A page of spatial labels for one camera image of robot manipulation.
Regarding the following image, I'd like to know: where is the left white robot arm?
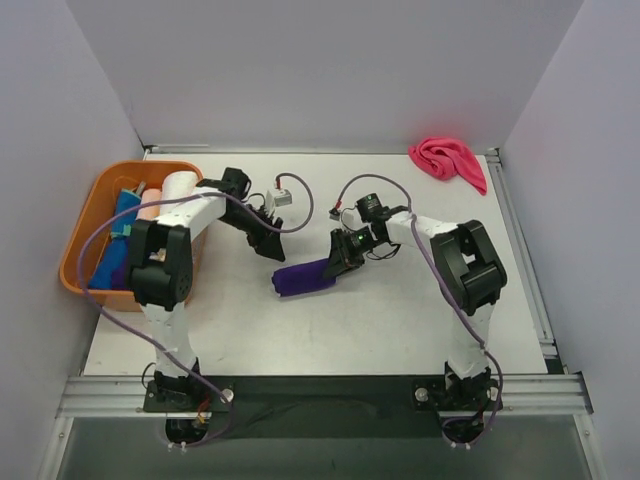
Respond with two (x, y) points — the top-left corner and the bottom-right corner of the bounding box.
(127, 167), (285, 412)

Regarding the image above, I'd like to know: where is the white rolled towel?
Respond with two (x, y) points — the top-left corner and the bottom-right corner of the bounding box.
(161, 170), (200, 201)

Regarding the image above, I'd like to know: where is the blue rolled towel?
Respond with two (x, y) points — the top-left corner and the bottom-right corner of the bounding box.
(88, 211), (137, 290)

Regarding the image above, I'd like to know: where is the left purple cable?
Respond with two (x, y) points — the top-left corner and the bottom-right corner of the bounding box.
(78, 172), (315, 450)

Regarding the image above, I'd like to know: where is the dark purple rolled towel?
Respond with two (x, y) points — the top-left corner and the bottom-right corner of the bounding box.
(111, 252), (129, 291)

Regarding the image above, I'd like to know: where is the purple cable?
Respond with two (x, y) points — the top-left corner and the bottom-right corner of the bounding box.
(78, 172), (315, 450)
(328, 173), (504, 447)

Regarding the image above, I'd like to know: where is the pink towel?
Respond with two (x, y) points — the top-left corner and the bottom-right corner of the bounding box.
(408, 137), (488, 196)

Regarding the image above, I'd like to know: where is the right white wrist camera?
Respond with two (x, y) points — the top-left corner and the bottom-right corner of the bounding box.
(339, 208), (355, 228)

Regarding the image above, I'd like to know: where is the orange plastic basket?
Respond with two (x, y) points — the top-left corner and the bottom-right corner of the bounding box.
(59, 160), (207, 312)

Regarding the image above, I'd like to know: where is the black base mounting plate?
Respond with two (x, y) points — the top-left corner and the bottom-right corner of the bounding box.
(165, 376), (500, 445)

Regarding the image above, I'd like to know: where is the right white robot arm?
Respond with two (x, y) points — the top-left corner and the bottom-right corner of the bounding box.
(322, 193), (507, 412)

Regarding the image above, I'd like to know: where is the peach rolled towel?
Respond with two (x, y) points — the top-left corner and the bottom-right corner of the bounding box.
(136, 188), (162, 220)

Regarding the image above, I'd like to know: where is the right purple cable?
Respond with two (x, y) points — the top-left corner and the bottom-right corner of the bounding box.
(328, 173), (504, 447)

